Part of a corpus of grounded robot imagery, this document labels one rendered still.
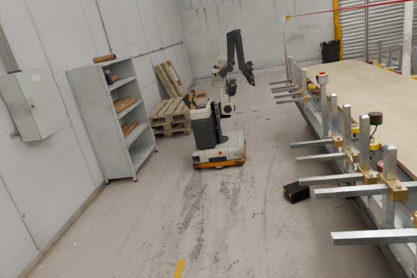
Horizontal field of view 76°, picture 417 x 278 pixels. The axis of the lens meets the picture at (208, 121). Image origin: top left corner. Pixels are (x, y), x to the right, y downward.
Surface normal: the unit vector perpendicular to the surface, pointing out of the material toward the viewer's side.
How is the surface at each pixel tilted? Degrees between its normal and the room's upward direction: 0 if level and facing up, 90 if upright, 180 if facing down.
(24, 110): 90
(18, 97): 90
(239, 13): 90
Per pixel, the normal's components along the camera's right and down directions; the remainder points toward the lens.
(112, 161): -0.14, 0.35
